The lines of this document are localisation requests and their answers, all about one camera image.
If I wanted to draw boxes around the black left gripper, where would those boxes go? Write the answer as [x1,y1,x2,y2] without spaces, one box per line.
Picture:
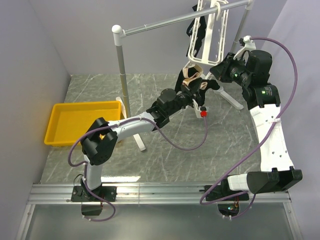
[167,78,202,117]

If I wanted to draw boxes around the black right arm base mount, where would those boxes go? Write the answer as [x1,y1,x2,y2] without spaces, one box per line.
[205,185,250,202]

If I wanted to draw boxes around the black underwear with beige waistband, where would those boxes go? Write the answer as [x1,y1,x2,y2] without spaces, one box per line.
[174,63,220,106]

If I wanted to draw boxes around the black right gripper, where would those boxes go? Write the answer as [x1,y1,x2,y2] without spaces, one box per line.
[210,52,252,88]

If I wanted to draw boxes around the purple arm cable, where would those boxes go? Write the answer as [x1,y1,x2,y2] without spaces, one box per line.
[68,116,209,223]
[199,36,299,219]

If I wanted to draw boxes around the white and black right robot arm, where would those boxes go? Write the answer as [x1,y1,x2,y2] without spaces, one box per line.
[210,50,303,200]

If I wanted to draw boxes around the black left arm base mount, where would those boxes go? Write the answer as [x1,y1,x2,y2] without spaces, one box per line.
[70,185,117,202]

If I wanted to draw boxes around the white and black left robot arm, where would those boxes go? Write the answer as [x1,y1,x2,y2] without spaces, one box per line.
[80,84,205,201]

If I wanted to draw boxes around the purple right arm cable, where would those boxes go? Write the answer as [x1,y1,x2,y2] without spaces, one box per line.
[199,36,299,219]

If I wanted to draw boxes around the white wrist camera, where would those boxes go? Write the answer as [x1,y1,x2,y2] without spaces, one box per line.
[192,99,208,118]
[233,35,256,60]

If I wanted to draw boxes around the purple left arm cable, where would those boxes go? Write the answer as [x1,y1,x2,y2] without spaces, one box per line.
[68,116,209,223]

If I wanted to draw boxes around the black garment on hanger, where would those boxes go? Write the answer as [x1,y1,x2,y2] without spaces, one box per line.
[186,16,207,57]

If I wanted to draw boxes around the aluminium rail frame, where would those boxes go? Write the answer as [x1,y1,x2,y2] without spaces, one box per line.
[14,74,306,240]

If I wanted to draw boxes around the yellow plastic tray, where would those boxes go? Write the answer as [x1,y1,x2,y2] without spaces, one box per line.
[44,100,122,147]

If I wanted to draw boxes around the white clip hanger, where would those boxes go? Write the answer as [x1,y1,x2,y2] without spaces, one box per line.
[186,0,229,67]

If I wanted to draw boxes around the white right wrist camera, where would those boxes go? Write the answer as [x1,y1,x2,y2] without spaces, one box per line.
[233,35,256,60]

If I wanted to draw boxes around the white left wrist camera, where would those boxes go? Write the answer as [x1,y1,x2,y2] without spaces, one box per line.
[192,99,208,118]

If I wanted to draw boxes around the white and silver drying rack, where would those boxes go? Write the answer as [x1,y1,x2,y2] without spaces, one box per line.
[111,0,257,152]

